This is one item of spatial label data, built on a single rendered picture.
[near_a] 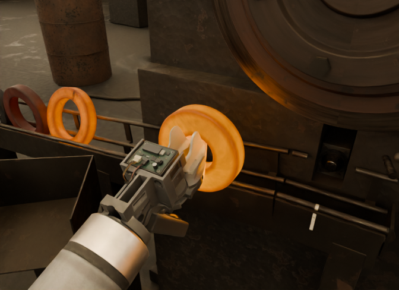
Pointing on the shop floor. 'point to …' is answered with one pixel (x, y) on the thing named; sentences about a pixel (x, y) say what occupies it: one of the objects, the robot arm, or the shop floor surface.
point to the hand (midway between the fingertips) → (199, 140)
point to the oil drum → (74, 36)
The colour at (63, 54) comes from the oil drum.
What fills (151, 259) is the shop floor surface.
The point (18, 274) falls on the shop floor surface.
